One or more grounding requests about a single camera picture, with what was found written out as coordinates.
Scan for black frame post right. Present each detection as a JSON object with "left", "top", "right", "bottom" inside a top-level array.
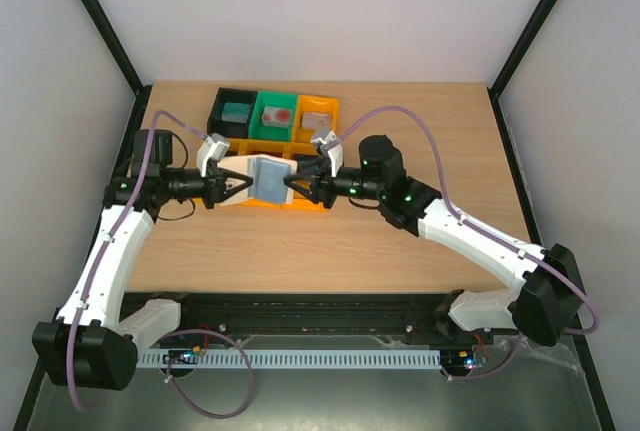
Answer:
[{"left": 489, "top": 0, "right": 589, "bottom": 97}]

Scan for white red card stack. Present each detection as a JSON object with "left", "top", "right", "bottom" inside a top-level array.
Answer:
[{"left": 261, "top": 106, "right": 293, "bottom": 128}]

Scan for teal card stack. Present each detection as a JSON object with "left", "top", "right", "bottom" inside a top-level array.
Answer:
[{"left": 221, "top": 102, "right": 251, "bottom": 123}]

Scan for yellow bin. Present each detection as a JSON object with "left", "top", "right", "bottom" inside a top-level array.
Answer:
[
  {"left": 195, "top": 138, "right": 239, "bottom": 204},
  {"left": 283, "top": 142, "right": 325, "bottom": 213},
  {"left": 238, "top": 139, "right": 288, "bottom": 208},
  {"left": 290, "top": 95, "right": 340, "bottom": 144}
]

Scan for black storage bin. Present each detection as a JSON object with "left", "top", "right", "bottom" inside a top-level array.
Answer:
[{"left": 207, "top": 87, "right": 258, "bottom": 139}]

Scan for yellow bin front left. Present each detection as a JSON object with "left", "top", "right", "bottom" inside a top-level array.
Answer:
[{"left": 195, "top": 138, "right": 239, "bottom": 204}]

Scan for yellow bin front middle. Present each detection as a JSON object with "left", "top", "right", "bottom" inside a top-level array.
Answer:
[{"left": 238, "top": 139, "right": 288, "bottom": 208}]

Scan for black frame post left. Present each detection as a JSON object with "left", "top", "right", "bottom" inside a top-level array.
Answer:
[{"left": 52, "top": 0, "right": 151, "bottom": 97}]

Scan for yellow bin front right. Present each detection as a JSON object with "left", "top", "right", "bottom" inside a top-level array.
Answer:
[{"left": 283, "top": 142, "right": 325, "bottom": 213}]

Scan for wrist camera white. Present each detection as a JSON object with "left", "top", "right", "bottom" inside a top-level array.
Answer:
[
  {"left": 196, "top": 133, "right": 230, "bottom": 177},
  {"left": 311, "top": 129, "right": 344, "bottom": 178}
]

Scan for green storage bin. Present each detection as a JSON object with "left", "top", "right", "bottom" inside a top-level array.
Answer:
[{"left": 248, "top": 91, "right": 298, "bottom": 141}]

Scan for blue card stack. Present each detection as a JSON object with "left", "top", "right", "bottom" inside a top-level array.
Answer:
[{"left": 293, "top": 154, "right": 320, "bottom": 168}]

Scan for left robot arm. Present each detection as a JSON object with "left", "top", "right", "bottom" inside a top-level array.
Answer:
[{"left": 32, "top": 129, "right": 253, "bottom": 390}]

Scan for black frame post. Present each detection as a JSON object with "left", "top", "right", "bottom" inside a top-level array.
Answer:
[
  {"left": 489, "top": 0, "right": 589, "bottom": 97},
  {"left": 52, "top": 0, "right": 151, "bottom": 97}
]

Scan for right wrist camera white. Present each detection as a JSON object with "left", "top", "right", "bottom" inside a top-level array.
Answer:
[{"left": 311, "top": 129, "right": 344, "bottom": 178}]

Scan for white pink card stack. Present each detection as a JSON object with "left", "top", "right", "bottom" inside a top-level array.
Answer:
[{"left": 301, "top": 112, "right": 332, "bottom": 131}]

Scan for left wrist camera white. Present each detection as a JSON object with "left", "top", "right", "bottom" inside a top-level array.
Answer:
[{"left": 196, "top": 133, "right": 230, "bottom": 177}]

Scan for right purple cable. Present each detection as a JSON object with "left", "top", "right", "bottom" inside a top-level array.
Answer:
[{"left": 334, "top": 105, "right": 600, "bottom": 336}]

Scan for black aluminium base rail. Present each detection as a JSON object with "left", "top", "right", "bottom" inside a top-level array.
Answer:
[{"left": 120, "top": 292, "right": 517, "bottom": 349}]

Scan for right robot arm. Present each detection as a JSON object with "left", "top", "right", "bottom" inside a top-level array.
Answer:
[{"left": 284, "top": 134, "right": 582, "bottom": 347}]

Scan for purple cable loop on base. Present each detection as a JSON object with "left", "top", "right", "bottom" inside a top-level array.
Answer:
[{"left": 162, "top": 328, "right": 255, "bottom": 420}]

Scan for yellow bin back right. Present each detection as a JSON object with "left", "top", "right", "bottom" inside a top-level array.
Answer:
[{"left": 290, "top": 95, "right": 340, "bottom": 144}]

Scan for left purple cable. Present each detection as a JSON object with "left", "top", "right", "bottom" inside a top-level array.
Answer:
[{"left": 66, "top": 109, "right": 216, "bottom": 411}]

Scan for white slotted cable duct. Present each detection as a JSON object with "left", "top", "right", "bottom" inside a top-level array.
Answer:
[{"left": 137, "top": 349, "right": 441, "bottom": 370}]

